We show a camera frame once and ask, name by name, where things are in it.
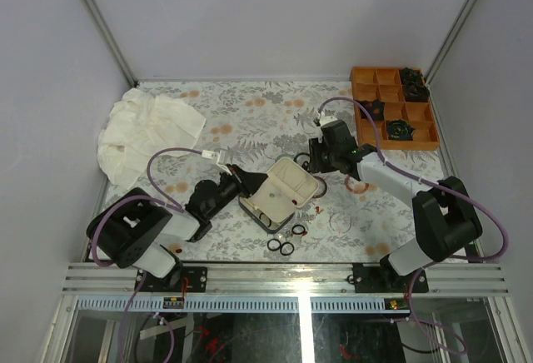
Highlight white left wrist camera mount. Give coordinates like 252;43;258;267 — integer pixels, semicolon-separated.
201;149;232;175

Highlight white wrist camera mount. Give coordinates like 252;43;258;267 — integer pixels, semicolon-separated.
201;149;232;175
313;112;337;127

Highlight orange divided tray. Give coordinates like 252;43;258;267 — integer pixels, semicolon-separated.
351;67;440;151

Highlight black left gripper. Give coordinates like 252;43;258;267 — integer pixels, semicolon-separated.
207;165;268;221

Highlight dark purple bangle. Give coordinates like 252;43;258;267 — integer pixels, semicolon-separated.
313;176;328;199

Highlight dark green fabric flower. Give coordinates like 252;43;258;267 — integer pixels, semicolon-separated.
386;119;415;141

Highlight orange-red bangle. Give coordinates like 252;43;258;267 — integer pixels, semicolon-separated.
344;176;370;195

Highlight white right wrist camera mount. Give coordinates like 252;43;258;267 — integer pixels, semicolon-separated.
313;112;337;127

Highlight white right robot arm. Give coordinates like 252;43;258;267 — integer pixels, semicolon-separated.
309;117;482;292

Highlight white crumpled cloth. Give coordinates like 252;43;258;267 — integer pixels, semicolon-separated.
97;88;207;189

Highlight floral table mat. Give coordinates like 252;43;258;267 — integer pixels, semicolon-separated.
90;79;470;264

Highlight aluminium rail frame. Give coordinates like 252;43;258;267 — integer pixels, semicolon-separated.
62;263;509;315

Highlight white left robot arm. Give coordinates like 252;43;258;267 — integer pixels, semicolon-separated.
87;164;268;292

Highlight dark fabric flower orange dots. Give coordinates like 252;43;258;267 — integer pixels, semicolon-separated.
360;99;385;122

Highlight silver wire bangle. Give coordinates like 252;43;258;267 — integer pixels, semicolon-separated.
328;212;353;235

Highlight cream and navy jewelry box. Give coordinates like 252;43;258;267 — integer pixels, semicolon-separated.
238;157;319;235

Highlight black bangle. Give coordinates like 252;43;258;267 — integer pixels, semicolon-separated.
293;152;310;163

